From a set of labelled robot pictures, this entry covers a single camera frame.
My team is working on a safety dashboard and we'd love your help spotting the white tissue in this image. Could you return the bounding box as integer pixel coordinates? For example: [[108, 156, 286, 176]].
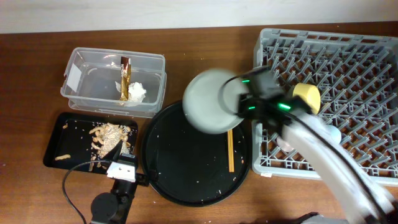
[[115, 82, 147, 104]]

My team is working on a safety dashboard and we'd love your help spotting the brown coffee sachet wrapper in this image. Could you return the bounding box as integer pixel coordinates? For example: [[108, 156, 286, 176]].
[[120, 57, 131, 101]]

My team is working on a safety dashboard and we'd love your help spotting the clear plastic waste bin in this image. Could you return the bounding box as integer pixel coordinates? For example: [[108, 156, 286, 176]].
[[60, 47, 167, 118]]

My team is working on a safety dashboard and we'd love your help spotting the white round plate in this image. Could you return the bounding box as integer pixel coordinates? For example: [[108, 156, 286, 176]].
[[183, 68, 248, 134]]

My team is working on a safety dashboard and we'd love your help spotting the food scraps peanuts and rice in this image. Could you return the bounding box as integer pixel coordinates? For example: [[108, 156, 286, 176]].
[[54, 123, 132, 172]]

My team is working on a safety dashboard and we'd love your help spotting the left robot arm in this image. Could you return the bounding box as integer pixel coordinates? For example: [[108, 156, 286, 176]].
[[90, 141, 159, 224]]

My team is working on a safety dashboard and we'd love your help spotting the round black tray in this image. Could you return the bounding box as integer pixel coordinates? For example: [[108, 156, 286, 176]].
[[141, 101, 252, 207]]

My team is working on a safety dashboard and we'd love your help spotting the rectangular black tray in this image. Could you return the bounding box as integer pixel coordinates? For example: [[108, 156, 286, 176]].
[[43, 112, 138, 170]]

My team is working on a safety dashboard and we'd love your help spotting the yellow bowl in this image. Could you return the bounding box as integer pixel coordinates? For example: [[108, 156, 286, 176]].
[[292, 83, 321, 114]]

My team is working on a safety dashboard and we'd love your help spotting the light blue plastic cup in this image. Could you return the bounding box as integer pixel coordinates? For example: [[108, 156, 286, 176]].
[[326, 124, 342, 144]]

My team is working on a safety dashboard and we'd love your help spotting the grey plastic dishwasher rack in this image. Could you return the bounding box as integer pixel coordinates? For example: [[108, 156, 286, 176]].
[[253, 29, 397, 186]]

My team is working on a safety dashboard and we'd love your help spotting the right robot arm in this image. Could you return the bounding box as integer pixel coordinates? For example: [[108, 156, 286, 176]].
[[237, 67, 397, 223]]

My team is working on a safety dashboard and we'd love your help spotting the white label on bin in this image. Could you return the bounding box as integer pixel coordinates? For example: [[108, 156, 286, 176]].
[[67, 63, 81, 91]]

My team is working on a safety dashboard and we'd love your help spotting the pink plastic cup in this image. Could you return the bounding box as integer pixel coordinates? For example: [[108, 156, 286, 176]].
[[276, 136, 294, 152]]

